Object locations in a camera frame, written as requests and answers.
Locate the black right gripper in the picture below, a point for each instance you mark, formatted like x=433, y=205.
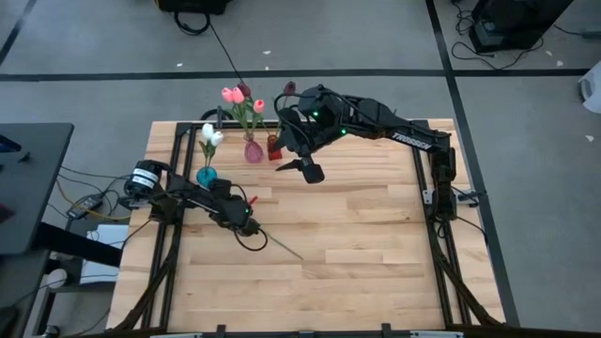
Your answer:
x=324, y=117

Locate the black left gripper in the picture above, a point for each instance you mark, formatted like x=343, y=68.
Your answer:
x=235, y=211

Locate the purple glass vase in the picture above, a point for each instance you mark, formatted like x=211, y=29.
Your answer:
x=253, y=152

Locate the pink artificial tulip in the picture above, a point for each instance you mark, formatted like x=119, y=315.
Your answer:
x=238, y=96
x=227, y=94
x=258, y=106

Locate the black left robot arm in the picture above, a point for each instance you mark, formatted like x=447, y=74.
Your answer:
x=192, y=198

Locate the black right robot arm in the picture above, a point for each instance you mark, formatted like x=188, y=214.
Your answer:
x=399, y=133

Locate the red glass vase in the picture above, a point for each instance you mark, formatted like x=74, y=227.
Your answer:
x=273, y=149

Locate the teal glass vase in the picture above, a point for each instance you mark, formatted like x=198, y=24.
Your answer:
x=205, y=177

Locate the small red stick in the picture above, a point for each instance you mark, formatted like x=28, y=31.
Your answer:
x=253, y=200

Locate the black power adapter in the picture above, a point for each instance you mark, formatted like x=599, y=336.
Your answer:
x=87, y=203

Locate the black crossbar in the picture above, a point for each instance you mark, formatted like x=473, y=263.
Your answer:
x=80, y=246

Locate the black box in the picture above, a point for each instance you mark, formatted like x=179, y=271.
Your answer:
x=192, y=4

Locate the white round object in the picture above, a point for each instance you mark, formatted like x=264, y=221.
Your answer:
x=56, y=278

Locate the black desk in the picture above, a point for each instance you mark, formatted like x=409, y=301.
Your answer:
x=33, y=188

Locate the black equipment cabinet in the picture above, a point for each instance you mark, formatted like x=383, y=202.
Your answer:
x=516, y=19

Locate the white plastic object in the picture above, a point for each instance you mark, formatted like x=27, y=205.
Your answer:
x=592, y=91

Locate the black aluminium table frame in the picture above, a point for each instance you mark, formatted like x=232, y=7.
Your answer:
x=305, y=281

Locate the grey metal bracket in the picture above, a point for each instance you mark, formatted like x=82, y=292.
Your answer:
x=465, y=195

